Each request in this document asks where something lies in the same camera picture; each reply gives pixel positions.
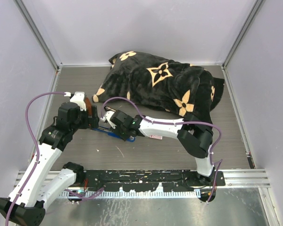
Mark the blue stapler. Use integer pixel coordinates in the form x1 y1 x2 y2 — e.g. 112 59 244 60
92 126 136 142

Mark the red white staples box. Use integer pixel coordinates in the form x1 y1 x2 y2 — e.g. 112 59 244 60
149 135 163 140

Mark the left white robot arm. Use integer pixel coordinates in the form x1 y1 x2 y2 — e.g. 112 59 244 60
0 102 99 226

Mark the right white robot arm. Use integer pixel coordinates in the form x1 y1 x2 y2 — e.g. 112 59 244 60
105 110 214 186

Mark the brown folded cloth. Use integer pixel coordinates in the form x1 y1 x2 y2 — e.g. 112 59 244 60
84 97 92 117

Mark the black floral plush blanket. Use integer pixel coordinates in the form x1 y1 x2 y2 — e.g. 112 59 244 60
92 51 225 123

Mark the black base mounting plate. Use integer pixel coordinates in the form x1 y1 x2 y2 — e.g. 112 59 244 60
70 169 213 192

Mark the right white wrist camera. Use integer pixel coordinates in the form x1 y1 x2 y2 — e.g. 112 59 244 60
100 111 116 128

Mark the slotted cable duct rail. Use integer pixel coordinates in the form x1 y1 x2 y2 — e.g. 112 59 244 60
59 189 201 199

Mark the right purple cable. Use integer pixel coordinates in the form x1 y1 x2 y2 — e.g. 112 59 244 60
100 97 224 205

